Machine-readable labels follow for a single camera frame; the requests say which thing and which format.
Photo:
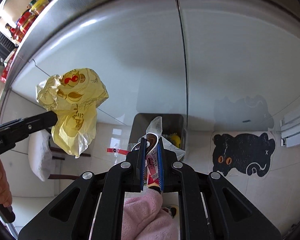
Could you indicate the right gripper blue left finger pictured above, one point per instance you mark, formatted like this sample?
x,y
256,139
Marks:
x,y
140,171

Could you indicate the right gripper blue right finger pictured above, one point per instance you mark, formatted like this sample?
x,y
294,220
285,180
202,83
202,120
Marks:
x,y
160,165

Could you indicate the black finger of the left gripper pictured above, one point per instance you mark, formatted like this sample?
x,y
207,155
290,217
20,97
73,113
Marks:
x,y
26,126

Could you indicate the white red snack wrapper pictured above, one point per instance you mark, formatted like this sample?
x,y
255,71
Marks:
x,y
153,133

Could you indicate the yellow paper bag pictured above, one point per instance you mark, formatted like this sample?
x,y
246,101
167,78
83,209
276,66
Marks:
x,y
74,97

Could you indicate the yellow mesh trash item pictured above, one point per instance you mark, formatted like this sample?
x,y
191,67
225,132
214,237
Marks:
x,y
175,140

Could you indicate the dark grey trash bin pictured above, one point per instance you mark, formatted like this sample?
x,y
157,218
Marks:
x,y
171,124

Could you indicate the person's left hand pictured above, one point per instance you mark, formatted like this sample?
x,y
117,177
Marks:
x,y
5,193

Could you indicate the white cushioned wooden stool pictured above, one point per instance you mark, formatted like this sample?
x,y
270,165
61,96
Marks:
x,y
41,155

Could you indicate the pink fleece trouser leg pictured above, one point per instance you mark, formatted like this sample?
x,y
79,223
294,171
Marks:
x,y
144,217

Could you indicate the red packet on counter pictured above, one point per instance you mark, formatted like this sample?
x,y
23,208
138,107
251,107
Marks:
x,y
7,65

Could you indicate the black cat floor mat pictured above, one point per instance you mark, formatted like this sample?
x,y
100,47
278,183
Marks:
x,y
246,153

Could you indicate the black dish rack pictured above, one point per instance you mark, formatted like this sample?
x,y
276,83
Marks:
x,y
6,47

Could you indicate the dark sauce bottle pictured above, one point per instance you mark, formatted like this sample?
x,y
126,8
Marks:
x,y
16,34

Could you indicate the red label sauce jar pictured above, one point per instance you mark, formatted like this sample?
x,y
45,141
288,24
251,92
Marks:
x,y
25,21

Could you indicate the yellow lid sauce jar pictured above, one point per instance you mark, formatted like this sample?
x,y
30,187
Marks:
x,y
39,6

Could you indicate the white sliding door rail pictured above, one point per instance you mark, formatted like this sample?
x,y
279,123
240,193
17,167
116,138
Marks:
x,y
290,128

